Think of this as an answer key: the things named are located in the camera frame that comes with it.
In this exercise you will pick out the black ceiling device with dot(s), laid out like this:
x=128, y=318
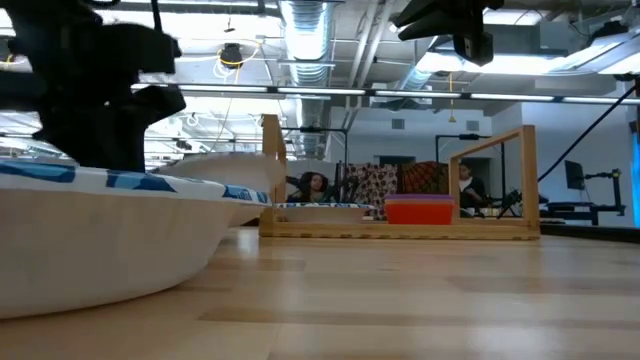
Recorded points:
x=231, y=55

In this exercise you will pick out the black background rig frame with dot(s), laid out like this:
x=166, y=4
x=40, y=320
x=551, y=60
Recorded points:
x=470, y=136
x=312, y=129

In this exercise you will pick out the orange plastic bowl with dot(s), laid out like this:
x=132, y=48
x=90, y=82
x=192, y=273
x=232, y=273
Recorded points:
x=419, y=212

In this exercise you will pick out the purple plastic bowl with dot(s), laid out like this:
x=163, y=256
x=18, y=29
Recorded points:
x=419, y=197

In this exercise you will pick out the black equipment stand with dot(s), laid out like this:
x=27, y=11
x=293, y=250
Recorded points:
x=575, y=206

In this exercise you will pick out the orange patterned cloth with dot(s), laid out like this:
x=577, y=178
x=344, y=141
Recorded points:
x=425, y=177

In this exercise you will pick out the wooden slatted shelf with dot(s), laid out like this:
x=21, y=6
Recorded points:
x=400, y=230

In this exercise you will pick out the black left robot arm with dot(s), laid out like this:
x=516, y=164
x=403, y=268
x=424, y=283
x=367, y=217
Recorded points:
x=75, y=40

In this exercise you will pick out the brown dotted cloth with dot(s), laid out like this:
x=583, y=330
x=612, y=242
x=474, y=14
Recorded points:
x=372, y=185

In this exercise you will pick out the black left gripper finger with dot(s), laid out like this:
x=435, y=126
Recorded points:
x=100, y=155

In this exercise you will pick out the person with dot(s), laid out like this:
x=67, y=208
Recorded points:
x=315, y=187
x=470, y=192

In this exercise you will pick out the blue-patterned white paper bowl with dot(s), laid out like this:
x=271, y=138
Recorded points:
x=225, y=172
x=100, y=240

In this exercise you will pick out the blue panel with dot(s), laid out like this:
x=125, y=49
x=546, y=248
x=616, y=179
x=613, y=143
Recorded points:
x=636, y=180

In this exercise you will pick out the black monitor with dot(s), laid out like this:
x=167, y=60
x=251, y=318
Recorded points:
x=574, y=175

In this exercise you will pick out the black beam with light strips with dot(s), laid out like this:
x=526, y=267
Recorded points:
x=320, y=91

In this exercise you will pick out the silver ventilation duct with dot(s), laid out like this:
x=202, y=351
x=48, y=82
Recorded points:
x=307, y=40

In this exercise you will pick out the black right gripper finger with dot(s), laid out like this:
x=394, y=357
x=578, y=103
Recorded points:
x=430, y=12
x=430, y=31

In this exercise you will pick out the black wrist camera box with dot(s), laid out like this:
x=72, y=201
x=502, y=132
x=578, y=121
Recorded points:
x=475, y=50

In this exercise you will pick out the black diagonal frame strut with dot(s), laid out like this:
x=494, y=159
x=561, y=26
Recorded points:
x=590, y=131

